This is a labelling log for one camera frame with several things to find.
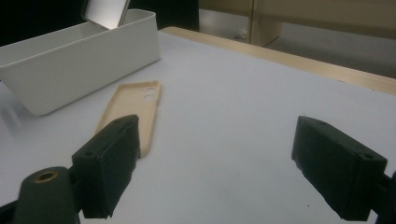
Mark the light wooden shelf unit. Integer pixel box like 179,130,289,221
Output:
198,0,396,79

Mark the white oblong storage box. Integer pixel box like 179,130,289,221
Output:
0,8,162,117

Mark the beige phone case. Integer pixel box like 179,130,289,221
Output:
94,79,163,160

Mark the crumpled white paper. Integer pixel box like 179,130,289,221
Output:
234,27,250,40

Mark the light wooden table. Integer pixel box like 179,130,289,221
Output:
159,26,396,96

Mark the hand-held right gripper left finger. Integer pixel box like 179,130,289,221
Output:
71,114,141,219

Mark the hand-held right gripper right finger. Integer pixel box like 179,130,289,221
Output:
291,115,389,222

